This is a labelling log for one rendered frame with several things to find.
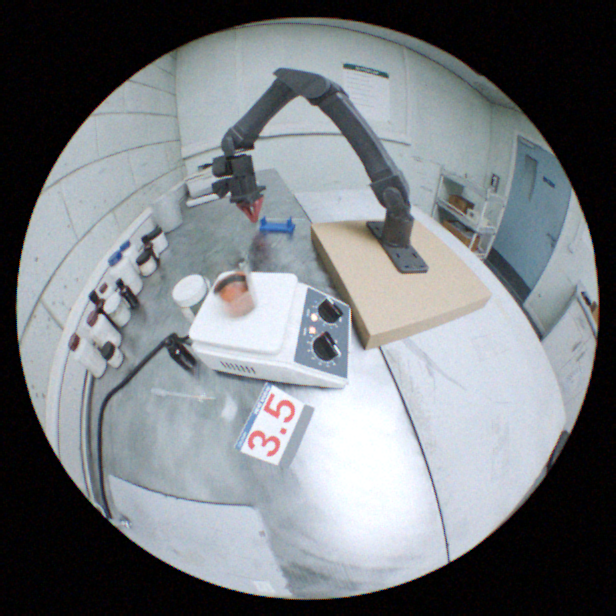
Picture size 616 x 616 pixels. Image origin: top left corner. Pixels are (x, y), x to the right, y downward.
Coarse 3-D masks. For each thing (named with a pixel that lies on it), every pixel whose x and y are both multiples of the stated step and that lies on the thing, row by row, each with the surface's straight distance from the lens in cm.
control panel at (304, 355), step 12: (312, 300) 28; (312, 312) 27; (348, 312) 31; (300, 324) 25; (312, 324) 26; (324, 324) 27; (336, 324) 28; (348, 324) 30; (300, 336) 24; (312, 336) 25; (336, 336) 27; (348, 336) 29; (300, 348) 24; (312, 348) 24; (348, 348) 28; (300, 360) 23; (312, 360) 24; (336, 360) 26; (336, 372) 25
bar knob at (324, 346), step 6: (324, 336) 24; (330, 336) 24; (318, 342) 25; (324, 342) 24; (330, 342) 24; (318, 348) 24; (324, 348) 25; (330, 348) 24; (336, 348) 24; (318, 354) 24; (324, 354) 24; (330, 354) 24; (336, 354) 24; (324, 360) 24
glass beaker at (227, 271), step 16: (208, 256) 23; (224, 256) 24; (240, 256) 23; (208, 272) 23; (224, 272) 25; (240, 272) 20; (224, 288) 20; (240, 288) 21; (224, 304) 22; (240, 304) 22; (256, 304) 24
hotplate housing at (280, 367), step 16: (304, 288) 29; (288, 336) 24; (208, 352) 26; (224, 352) 25; (240, 352) 24; (288, 352) 23; (224, 368) 29; (240, 368) 27; (256, 368) 25; (272, 368) 24; (288, 368) 23; (304, 368) 23; (304, 384) 27; (320, 384) 26; (336, 384) 26
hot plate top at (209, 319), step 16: (256, 288) 27; (272, 288) 27; (288, 288) 26; (208, 304) 28; (272, 304) 25; (288, 304) 24; (208, 320) 26; (224, 320) 25; (240, 320) 24; (256, 320) 24; (272, 320) 23; (288, 320) 24; (192, 336) 26; (208, 336) 24; (224, 336) 24; (240, 336) 23; (256, 336) 22; (272, 336) 22; (256, 352) 22; (272, 352) 21
